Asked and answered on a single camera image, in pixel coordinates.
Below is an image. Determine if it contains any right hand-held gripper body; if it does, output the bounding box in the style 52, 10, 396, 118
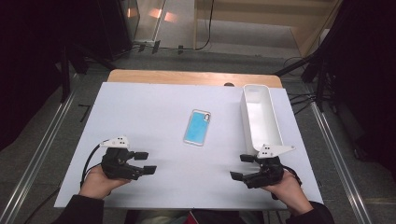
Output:
244, 143, 296, 189

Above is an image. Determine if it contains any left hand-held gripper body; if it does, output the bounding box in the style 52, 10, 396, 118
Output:
99, 134, 145, 181

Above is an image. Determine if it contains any white storage box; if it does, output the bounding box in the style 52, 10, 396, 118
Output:
239, 83, 286, 157

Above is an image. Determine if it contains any blue smartphone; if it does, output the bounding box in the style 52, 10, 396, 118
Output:
182, 108, 212, 147

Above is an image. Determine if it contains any person's left hand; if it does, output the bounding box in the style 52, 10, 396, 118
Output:
78, 164, 132, 200

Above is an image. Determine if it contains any person's right hand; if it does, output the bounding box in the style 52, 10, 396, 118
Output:
261, 169, 314, 217

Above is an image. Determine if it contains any white board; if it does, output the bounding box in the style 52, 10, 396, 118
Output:
53, 81, 324, 211

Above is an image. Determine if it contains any black metal stand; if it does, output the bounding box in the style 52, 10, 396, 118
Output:
274, 46, 337, 113
59, 40, 116, 104

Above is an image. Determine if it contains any metal framed glass panel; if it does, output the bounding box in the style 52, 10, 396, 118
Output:
134, 0, 197, 43

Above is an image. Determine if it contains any black cabinet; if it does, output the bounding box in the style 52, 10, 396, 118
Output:
96, 0, 141, 62

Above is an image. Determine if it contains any dark curtain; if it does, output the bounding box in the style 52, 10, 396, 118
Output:
0, 0, 104, 150
323, 0, 396, 172

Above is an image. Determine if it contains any left hand-held gripper cable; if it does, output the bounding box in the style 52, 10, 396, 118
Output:
79, 143, 104, 189

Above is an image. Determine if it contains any hand-held gripper cable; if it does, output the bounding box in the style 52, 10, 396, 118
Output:
281, 164, 303, 188
79, 143, 104, 189

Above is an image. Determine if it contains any right hand-held gripper cable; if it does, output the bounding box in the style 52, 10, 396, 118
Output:
281, 164, 303, 188

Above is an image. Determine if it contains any metal rail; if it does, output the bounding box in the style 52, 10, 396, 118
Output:
311, 102, 373, 224
0, 90, 78, 224

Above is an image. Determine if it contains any bundle of black cables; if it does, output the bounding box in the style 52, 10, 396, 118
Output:
288, 91, 318, 116

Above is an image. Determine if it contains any thin black cable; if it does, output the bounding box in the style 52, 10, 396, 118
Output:
22, 186, 62, 224

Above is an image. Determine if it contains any light wooden frame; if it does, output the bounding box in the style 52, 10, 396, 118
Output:
192, 0, 344, 59

